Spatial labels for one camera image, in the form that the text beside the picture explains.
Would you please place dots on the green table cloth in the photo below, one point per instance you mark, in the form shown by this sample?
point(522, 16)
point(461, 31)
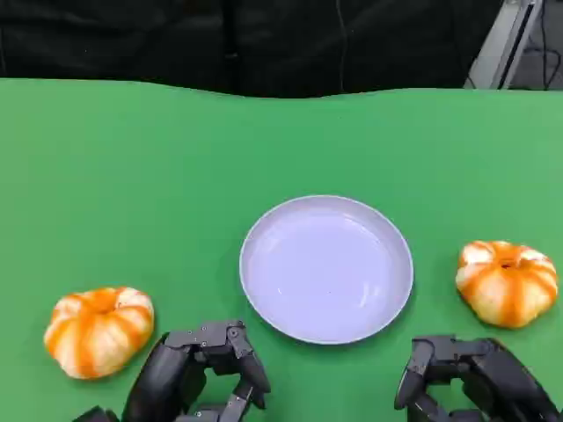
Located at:
point(132, 176)

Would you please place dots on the lilac plate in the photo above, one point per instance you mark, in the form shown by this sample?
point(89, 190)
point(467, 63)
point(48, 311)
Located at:
point(325, 272)

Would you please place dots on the black backdrop curtain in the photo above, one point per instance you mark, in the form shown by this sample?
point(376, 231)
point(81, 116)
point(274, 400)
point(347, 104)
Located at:
point(154, 39)

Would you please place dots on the orange white toy bread roll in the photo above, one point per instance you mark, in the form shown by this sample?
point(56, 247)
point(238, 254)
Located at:
point(97, 334)
point(506, 290)

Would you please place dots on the grey metal stand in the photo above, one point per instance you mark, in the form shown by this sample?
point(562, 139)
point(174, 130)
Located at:
point(506, 48)

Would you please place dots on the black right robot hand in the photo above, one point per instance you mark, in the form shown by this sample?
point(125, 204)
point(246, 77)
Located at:
point(497, 378)

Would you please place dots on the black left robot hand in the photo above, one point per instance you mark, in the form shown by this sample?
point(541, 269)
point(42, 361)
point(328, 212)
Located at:
point(167, 378)

